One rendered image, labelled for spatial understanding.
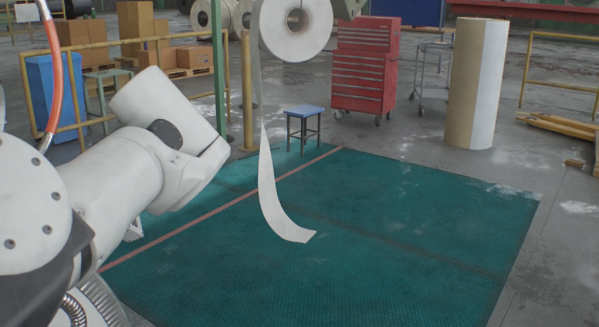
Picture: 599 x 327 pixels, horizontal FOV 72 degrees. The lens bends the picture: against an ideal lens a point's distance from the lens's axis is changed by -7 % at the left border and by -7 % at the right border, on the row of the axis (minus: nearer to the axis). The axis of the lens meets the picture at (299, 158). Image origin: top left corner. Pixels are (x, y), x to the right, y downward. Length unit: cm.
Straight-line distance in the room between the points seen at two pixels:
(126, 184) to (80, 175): 4
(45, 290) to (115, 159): 14
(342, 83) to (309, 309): 347
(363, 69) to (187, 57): 419
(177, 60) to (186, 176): 841
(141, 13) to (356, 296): 869
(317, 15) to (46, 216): 74
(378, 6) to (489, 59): 518
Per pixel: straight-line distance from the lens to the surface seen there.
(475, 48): 465
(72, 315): 61
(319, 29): 90
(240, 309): 236
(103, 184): 32
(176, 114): 44
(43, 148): 59
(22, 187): 24
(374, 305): 241
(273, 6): 85
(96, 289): 92
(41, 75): 497
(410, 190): 370
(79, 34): 968
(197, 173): 40
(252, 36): 87
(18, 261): 22
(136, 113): 45
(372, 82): 519
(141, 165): 36
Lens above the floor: 151
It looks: 21 degrees down
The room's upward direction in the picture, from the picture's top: 1 degrees clockwise
